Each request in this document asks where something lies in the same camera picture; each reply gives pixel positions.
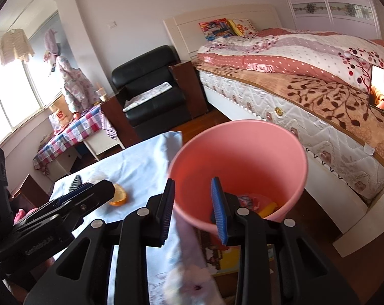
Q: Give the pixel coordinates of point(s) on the floral padded jacket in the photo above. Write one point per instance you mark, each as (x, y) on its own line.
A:
(74, 82)

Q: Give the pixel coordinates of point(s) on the yellow foam net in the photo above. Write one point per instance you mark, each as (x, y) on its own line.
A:
(267, 209)

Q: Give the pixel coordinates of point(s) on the comic print pillow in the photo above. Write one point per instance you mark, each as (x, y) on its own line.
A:
(215, 28)

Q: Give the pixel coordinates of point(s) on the brown paper bag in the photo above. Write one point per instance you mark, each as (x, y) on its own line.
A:
(60, 114)

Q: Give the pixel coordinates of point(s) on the black foam net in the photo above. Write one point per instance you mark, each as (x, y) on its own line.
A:
(75, 181)

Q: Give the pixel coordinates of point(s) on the pink plastic bucket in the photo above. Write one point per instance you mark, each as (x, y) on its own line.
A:
(236, 152)

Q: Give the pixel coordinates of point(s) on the white cup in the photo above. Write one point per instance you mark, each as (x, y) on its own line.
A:
(101, 94)

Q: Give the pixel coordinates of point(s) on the bed with floral quilt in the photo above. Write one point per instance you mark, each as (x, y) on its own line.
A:
(192, 28)

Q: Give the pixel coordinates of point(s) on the bed with patterned quilt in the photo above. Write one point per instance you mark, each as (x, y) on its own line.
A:
(322, 92)

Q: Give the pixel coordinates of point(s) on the brown wooden bedside cabinet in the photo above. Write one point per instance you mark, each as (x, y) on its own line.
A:
(185, 85)

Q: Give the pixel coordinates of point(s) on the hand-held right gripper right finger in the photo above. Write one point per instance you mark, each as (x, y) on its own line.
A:
(219, 211)

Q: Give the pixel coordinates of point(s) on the quilted white mattress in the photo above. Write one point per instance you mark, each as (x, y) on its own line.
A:
(306, 127)

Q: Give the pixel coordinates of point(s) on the floral wrapper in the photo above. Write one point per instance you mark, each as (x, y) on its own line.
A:
(247, 200)

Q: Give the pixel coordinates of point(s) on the brown wooden cabinet with cup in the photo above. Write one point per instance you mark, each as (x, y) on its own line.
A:
(115, 117)

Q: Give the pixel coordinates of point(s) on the checked tablecloth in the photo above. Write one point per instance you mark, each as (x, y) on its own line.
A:
(74, 127)

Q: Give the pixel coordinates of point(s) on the light blue tablecloth table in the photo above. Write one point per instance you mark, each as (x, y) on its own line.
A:
(141, 165)

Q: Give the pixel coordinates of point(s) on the dark brown low cabinet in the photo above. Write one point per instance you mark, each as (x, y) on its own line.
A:
(29, 190)

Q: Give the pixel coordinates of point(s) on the large orange peel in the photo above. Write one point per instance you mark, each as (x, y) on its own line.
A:
(119, 197)

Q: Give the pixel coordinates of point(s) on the smartphone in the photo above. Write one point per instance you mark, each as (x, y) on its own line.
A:
(379, 85)

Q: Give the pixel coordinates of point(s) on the floral seat cushion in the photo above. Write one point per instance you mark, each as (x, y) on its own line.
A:
(147, 97)

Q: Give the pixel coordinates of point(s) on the cream knit sweater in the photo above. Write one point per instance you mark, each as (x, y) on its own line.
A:
(15, 46)

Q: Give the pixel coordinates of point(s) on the orange fruit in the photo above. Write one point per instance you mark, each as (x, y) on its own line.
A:
(76, 115)

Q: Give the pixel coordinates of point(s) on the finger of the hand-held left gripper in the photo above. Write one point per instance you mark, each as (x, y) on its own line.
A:
(90, 197)
(72, 193)

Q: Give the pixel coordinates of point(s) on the white wall switch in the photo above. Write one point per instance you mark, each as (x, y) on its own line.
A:
(112, 24)

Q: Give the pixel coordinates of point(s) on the white desk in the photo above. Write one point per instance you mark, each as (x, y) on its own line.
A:
(99, 143)

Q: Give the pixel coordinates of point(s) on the window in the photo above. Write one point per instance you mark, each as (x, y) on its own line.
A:
(7, 101)

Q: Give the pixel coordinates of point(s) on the yellow floral pillow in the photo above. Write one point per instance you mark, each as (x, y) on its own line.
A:
(242, 27)

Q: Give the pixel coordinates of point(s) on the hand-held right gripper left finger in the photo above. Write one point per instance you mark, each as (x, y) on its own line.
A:
(168, 211)

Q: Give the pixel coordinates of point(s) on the pink dotted quilt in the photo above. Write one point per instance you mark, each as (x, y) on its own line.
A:
(306, 47)

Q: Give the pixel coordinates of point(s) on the black leather armchair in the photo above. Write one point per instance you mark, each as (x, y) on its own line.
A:
(141, 66)

